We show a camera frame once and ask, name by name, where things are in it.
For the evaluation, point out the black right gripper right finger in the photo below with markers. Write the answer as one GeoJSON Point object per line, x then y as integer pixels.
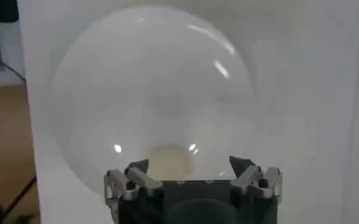
{"type": "Point", "coordinates": [246, 178]}

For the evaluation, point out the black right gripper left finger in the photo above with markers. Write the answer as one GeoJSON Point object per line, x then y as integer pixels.
{"type": "Point", "coordinates": [142, 179]}

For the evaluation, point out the white background furniture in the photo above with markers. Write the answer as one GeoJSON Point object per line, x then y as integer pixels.
{"type": "Point", "coordinates": [2, 76]}

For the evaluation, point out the round white plate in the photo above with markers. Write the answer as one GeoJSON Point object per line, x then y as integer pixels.
{"type": "Point", "coordinates": [136, 76]}

